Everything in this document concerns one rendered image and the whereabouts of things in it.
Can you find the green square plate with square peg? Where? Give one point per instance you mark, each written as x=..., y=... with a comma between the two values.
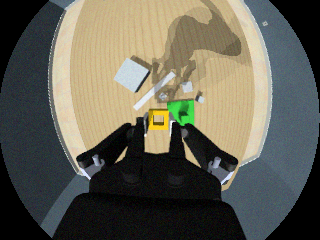
x=181, y=111

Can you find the small grey flat square plate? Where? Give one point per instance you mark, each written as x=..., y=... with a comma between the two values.
x=187, y=86

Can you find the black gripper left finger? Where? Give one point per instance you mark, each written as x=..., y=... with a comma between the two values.
x=109, y=150

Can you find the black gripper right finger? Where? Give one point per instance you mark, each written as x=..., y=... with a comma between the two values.
x=209, y=156

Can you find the yellow square nut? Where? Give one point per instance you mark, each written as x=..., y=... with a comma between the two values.
x=158, y=125

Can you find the grey flat bar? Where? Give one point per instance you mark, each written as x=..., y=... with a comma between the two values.
x=154, y=90

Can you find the grey square block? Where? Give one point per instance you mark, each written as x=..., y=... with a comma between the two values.
x=132, y=75

